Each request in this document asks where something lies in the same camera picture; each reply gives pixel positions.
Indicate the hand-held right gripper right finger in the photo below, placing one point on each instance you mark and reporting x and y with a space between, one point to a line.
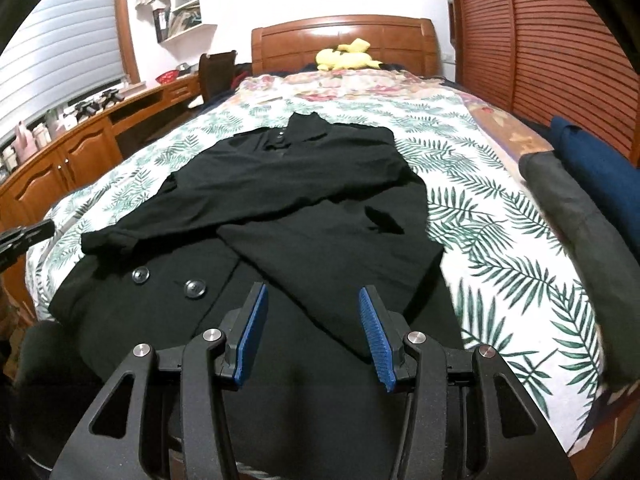
378 342

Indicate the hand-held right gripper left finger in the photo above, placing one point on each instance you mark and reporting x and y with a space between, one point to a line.
250 335

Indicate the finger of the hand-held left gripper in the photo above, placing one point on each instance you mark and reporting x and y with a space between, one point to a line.
22 242

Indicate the black double-breasted coat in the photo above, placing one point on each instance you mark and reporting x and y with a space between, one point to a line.
300 185

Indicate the pink bottle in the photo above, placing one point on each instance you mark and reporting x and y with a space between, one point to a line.
24 142

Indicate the white bottle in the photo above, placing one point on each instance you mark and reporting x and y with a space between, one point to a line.
41 136

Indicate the wooden desk with cabinets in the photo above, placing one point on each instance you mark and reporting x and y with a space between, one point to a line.
85 150

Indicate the black spare gripper device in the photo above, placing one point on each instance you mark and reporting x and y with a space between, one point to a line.
87 109
111 97

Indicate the bed with leaf-print sheet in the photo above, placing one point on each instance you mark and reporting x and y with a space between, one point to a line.
475 210

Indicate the grey window blind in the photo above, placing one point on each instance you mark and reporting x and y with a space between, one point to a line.
55 60

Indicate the red basket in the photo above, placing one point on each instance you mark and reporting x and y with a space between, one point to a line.
166 77

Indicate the folded grey garment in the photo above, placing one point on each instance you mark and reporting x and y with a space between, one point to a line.
585 230

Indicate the grey desk gadget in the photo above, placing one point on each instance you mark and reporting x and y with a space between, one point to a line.
185 67

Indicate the dark wooden chair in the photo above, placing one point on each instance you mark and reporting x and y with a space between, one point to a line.
215 75

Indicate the floral quilt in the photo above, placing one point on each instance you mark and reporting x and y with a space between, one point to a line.
375 85

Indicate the folded navy garment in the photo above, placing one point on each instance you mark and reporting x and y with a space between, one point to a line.
595 160

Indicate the yellow plush toy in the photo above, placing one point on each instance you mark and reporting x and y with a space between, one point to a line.
345 57

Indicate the wooden bed headboard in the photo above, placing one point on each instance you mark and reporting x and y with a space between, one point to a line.
300 45

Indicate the wooden louvred wardrobe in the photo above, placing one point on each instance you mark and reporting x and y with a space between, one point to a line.
550 35

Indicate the white wall shelf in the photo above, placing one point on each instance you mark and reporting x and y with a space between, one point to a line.
185 5

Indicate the white wall socket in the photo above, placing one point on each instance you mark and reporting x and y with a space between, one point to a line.
448 57

